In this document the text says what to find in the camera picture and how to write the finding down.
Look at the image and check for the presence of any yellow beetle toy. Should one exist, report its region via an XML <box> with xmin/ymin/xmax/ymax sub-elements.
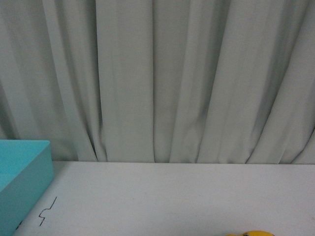
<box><xmin>226</xmin><ymin>231</ymin><xmax>274</xmax><ymax>236</ymax></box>

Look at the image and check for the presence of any grey pleated curtain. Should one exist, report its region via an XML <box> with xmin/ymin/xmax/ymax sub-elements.
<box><xmin>0</xmin><ymin>0</ymin><xmax>315</xmax><ymax>164</ymax></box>

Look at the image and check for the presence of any turquoise storage box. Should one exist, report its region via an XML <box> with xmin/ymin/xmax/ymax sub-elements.
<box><xmin>0</xmin><ymin>140</ymin><xmax>54</xmax><ymax>236</ymax></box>

